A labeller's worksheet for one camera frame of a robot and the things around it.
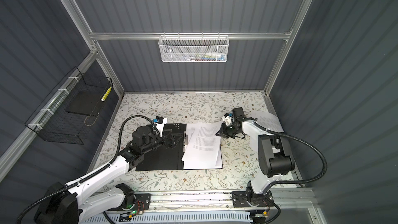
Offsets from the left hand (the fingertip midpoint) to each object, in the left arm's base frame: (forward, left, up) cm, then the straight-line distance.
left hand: (177, 132), depth 78 cm
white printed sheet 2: (-1, -14, -16) cm, 22 cm away
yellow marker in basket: (+19, +38, +10) cm, 43 cm away
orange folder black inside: (-6, +10, -19) cm, 22 cm away
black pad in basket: (+14, +46, +10) cm, 49 cm away
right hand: (+4, -23, -11) cm, 26 cm away
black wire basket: (+5, +52, +11) cm, 53 cm away
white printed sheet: (+13, -7, -17) cm, 22 cm away
